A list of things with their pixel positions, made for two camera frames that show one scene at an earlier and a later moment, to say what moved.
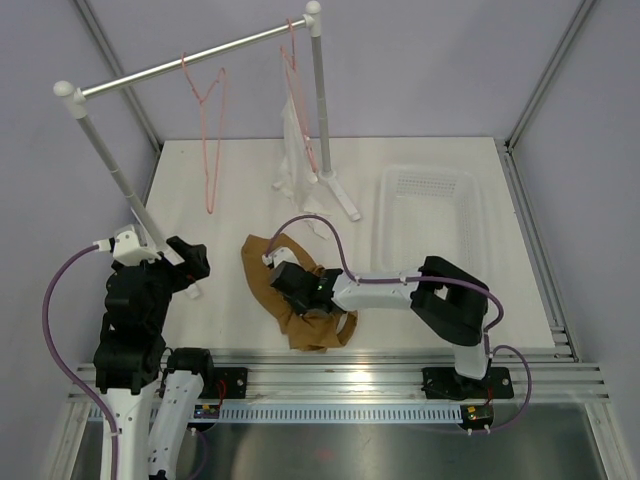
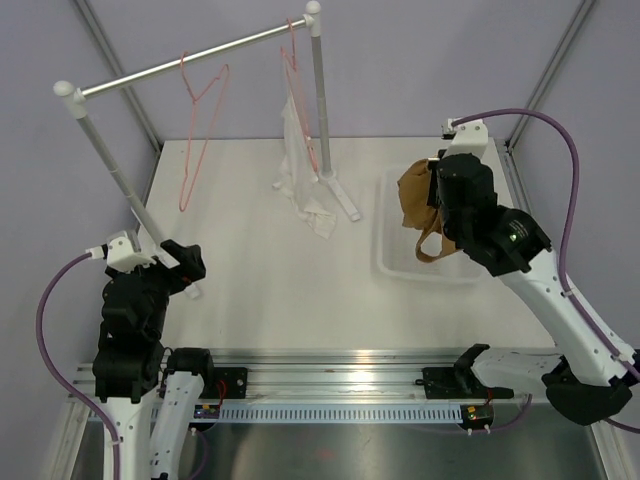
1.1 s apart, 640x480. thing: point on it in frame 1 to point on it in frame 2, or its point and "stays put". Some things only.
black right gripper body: [300, 305] to [433, 196]
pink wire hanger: [219, 76] to [195, 99]
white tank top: [297, 169] stays put
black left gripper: [194, 267] stays put
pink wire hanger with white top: [293, 83] stays put
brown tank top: [315, 330] to [413, 190]
